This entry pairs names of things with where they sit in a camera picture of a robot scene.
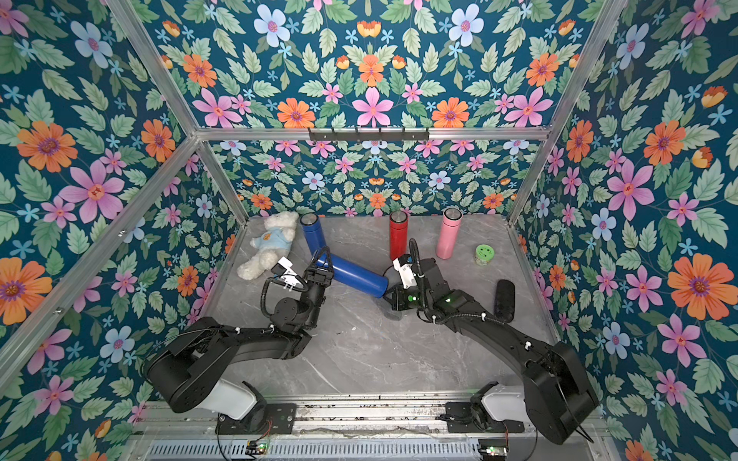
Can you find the red thermos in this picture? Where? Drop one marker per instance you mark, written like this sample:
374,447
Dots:
398,227

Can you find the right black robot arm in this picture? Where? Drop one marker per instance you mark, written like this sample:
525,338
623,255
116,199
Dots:
557,393

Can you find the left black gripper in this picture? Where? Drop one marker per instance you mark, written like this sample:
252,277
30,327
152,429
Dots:
312,277

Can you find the blue thermos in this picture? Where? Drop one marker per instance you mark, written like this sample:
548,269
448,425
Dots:
313,232
359,278

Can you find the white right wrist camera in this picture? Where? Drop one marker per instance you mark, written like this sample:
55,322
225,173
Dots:
403,266

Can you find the white teddy bear toy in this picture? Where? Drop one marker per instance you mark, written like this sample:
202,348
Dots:
274,244

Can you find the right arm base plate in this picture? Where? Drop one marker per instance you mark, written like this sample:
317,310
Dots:
472,418

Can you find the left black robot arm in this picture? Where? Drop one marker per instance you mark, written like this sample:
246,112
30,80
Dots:
189,372

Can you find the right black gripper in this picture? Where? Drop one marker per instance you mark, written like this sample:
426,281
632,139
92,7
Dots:
398,293

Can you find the black oval case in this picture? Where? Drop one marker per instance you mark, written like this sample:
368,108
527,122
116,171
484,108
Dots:
505,301

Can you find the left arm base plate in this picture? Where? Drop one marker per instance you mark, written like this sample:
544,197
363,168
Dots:
272,418

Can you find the black hook rail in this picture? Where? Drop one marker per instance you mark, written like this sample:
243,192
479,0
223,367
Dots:
361,135

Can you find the green round lid container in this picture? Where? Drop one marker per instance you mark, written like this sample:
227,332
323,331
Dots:
484,254

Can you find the pink thermos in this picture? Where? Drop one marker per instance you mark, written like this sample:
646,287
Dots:
449,231

